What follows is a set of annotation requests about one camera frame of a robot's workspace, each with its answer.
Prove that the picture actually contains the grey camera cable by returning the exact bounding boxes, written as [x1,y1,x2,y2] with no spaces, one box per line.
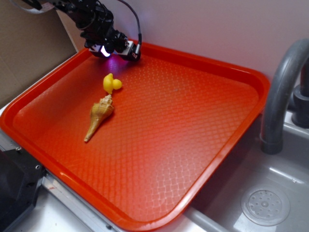
[117,0,143,55]

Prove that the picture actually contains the grey toy sink basin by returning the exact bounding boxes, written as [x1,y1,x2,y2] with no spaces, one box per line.
[185,110,309,232]

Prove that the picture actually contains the dark grey faucet handle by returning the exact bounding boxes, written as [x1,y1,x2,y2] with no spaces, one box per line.
[292,60,309,129]

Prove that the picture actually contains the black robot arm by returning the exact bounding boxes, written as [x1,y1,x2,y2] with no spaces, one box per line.
[11,0,131,59]

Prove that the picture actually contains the round sink drain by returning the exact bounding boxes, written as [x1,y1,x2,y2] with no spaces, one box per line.
[240,185,290,227]

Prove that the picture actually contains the brown cardboard panel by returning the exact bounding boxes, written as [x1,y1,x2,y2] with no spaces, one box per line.
[0,0,84,107]

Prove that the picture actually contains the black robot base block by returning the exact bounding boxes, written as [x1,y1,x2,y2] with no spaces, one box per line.
[0,147,45,232]

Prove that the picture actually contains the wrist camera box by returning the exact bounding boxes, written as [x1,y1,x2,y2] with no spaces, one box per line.
[118,41,141,61]

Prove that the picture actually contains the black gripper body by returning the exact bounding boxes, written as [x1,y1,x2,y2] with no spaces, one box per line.
[81,21,128,58]

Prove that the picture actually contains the yellow rubber duck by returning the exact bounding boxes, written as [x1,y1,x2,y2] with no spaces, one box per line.
[103,73,123,95]

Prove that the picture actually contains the red plastic tray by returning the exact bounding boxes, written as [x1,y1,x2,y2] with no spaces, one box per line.
[0,44,270,232]

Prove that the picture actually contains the tan spiral seashell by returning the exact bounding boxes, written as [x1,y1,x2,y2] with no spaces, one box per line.
[84,94,114,143]

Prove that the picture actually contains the grey curved faucet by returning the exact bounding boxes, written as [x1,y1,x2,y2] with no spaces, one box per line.
[260,39,309,155]

